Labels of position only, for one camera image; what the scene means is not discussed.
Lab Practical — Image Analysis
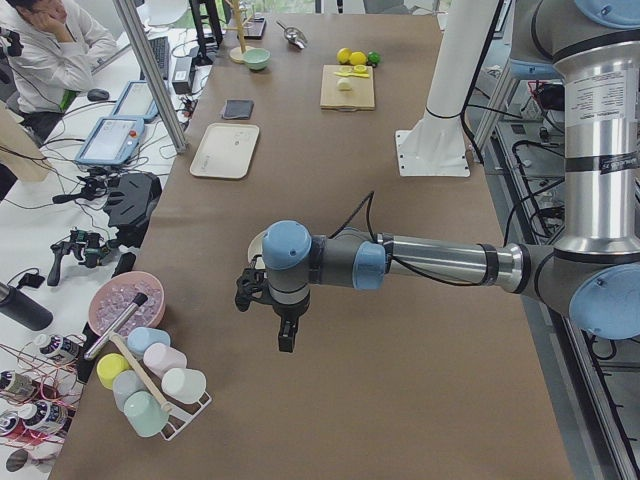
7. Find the pink bowl with ice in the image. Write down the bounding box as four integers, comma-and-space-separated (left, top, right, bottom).
88, 271, 165, 337

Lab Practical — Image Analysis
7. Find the person in white jacket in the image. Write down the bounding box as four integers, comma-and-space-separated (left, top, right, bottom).
1, 1, 117, 143

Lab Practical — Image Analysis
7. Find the yellow cup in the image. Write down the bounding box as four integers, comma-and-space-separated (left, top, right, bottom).
96, 353, 131, 390

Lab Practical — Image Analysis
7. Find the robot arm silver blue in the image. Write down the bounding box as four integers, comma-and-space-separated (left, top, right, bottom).
258, 1, 639, 352

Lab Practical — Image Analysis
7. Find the white camera mast base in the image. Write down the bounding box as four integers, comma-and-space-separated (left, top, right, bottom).
396, 0, 502, 177

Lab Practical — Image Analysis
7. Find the green lime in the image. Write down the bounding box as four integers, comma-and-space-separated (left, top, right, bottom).
367, 51, 381, 67

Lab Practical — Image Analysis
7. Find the mint green cup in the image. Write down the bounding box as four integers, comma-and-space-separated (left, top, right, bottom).
123, 391, 169, 438

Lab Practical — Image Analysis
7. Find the whole yellow lemon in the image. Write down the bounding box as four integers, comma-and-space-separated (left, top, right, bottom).
348, 51, 368, 66
336, 48, 352, 64

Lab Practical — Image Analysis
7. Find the round beige plate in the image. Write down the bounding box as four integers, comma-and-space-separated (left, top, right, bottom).
247, 230, 266, 262

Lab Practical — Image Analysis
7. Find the grey folded cloth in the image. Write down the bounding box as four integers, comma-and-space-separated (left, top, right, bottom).
221, 99, 254, 120

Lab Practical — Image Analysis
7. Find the pink cup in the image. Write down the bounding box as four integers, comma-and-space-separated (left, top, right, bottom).
143, 342, 187, 378

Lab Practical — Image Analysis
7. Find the wooden cutting board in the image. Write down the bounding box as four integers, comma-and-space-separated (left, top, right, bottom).
320, 65, 375, 111

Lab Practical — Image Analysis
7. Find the white cup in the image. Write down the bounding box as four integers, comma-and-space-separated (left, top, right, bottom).
161, 368, 206, 404

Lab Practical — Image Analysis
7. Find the grey cup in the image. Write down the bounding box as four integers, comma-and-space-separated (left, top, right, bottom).
112, 370, 147, 412

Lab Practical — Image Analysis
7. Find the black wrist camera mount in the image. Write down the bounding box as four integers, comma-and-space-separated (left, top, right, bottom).
234, 254, 272, 312

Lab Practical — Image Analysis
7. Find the mint green bowl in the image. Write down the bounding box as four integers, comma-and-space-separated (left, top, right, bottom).
243, 48, 271, 71

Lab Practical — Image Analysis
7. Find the black handled metal stirrer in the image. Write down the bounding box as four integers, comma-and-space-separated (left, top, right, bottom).
83, 292, 148, 361

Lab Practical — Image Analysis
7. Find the black bottle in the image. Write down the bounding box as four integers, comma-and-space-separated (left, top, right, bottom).
0, 283, 53, 331

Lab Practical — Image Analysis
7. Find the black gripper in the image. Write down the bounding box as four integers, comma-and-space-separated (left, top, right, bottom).
273, 300, 305, 353

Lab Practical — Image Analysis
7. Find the rectangular cream tray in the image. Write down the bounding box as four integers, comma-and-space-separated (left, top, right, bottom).
189, 123, 260, 180

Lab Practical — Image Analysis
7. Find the metal scoop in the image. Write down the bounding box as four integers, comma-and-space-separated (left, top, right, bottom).
276, 20, 307, 50

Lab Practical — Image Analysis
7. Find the white wire cup rack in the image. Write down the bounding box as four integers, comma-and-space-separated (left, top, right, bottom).
108, 333, 213, 443

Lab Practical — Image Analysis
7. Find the wooden cup tree stand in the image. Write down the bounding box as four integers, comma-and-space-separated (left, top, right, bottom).
225, 0, 254, 64

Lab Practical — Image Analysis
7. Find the aluminium frame post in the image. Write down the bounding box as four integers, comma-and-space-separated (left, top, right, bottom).
113, 0, 187, 154

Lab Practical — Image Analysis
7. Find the blue cup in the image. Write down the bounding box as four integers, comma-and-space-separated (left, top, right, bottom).
126, 327, 171, 358

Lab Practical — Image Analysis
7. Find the white steamed bun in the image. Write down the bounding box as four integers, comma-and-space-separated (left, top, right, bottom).
337, 78, 352, 91

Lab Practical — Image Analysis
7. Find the yellow plastic knife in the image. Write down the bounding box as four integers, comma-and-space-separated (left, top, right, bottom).
333, 71, 371, 78

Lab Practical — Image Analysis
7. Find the blue teach pendant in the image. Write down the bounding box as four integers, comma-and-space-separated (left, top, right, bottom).
75, 116, 145, 166
111, 80, 158, 122

